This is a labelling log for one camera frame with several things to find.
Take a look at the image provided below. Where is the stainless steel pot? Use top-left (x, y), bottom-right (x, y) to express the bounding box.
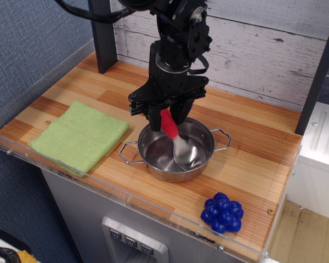
top-left (118, 117), bottom-right (232, 184)

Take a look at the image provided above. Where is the white ridged appliance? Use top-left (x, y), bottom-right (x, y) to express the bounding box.
top-left (286, 102), bottom-right (329, 218)

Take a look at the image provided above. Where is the yellow object bottom left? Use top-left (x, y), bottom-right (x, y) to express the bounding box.
top-left (17, 250), bottom-right (38, 263)

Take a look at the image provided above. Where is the dark right upright post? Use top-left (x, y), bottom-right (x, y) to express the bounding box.
top-left (294, 35), bottom-right (329, 135)

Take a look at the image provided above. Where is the dark upright post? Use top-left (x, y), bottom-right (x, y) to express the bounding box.
top-left (88, 0), bottom-right (117, 73)
top-left (294, 35), bottom-right (329, 135)

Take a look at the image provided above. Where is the dark left upright post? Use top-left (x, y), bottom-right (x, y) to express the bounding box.
top-left (88, 0), bottom-right (117, 73)

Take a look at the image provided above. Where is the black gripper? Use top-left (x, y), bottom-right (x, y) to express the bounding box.
top-left (128, 59), bottom-right (209, 132)

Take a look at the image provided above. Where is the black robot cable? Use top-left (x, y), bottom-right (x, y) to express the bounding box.
top-left (53, 0), bottom-right (209, 75)

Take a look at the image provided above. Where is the silver button control panel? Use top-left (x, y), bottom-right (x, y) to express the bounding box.
top-left (101, 216), bottom-right (169, 262)

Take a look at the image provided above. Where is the red handled metal spoon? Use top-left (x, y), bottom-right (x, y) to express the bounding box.
top-left (161, 109), bottom-right (202, 171)

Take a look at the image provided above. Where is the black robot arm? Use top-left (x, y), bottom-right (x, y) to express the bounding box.
top-left (121, 1), bottom-right (212, 132)

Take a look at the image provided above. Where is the green folded cloth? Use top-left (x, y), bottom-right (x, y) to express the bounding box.
top-left (28, 100), bottom-right (129, 177)

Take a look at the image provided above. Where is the clear acrylic guard rail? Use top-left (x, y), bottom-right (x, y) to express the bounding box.
top-left (0, 39), bottom-right (305, 262)

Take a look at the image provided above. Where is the blue toy grape bunch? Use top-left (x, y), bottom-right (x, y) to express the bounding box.
top-left (200, 192), bottom-right (245, 234)

